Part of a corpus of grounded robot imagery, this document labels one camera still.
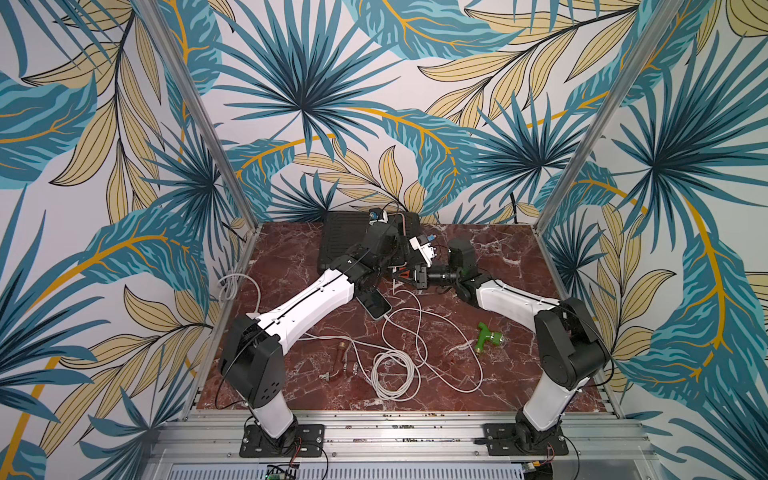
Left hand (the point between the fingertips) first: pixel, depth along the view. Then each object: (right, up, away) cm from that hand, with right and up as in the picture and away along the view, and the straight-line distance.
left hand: (398, 245), depth 82 cm
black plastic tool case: (-20, +7, +30) cm, 37 cm away
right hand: (-6, -12, -3) cm, 14 cm away
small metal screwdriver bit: (-20, -36, 0) cm, 41 cm away
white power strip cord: (-49, -10, +16) cm, 52 cm away
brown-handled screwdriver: (-16, -30, +6) cm, 34 cm away
